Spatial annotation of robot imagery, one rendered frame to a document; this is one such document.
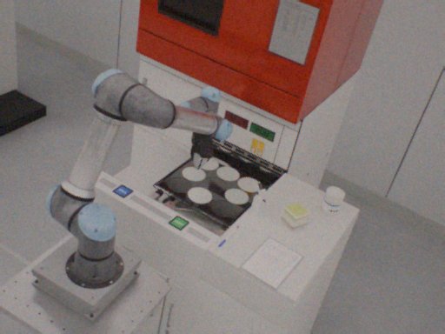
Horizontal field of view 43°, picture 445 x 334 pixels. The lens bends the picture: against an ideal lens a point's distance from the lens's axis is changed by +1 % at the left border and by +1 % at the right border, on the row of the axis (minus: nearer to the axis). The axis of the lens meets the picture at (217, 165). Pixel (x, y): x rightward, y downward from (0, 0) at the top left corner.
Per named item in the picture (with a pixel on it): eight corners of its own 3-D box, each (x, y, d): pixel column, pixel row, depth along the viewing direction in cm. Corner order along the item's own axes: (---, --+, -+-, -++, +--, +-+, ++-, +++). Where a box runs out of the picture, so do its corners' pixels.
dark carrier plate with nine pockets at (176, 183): (202, 152, 255) (203, 150, 255) (268, 185, 243) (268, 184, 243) (157, 186, 230) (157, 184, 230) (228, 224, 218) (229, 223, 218)
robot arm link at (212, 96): (195, 88, 211) (211, 83, 217) (191, 113, 218) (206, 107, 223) (210, 97, 208) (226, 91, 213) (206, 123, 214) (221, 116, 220)
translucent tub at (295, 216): (294, 214, 219) (298, 200, 215) (306, 226, 214) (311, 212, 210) (279, 219, 215) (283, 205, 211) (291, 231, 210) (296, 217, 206)
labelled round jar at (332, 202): (324, 202, 229) (330, 183, 223) (340, 210, 226) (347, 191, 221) (317, 210, 223) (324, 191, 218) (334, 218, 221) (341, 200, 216)
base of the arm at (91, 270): (93, 291, 181) (94, 270, 175) (62, 266, 187) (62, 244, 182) (127, 267, 191) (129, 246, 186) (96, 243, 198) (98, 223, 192)
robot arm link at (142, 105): (156, 98, 161) (240, 119, 202) (131, 82, 166) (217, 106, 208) (140, 134, 163) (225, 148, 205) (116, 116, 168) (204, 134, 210)
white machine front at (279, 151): (136, 123, 280) (144, 48, 257) (280, 196, 251) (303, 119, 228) (133, 124, 277) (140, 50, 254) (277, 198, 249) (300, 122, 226)
